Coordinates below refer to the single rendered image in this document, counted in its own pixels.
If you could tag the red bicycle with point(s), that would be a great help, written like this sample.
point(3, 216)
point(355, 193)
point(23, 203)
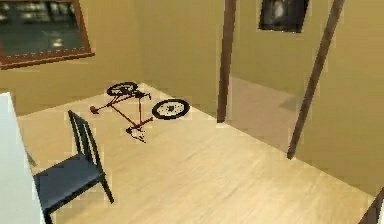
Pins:
point(133, 110)

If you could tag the black framed picture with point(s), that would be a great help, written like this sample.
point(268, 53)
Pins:
point(283, 15)

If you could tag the black chair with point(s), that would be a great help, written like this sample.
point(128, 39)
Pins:
point(70, 176)

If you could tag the white table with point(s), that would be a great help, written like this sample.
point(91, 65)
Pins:
point(13, 166)

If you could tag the brown door frame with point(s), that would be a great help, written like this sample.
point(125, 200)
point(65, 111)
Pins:
point(226, 60)

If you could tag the brown framed window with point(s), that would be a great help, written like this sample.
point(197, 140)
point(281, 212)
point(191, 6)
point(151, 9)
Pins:
point(40, 30)

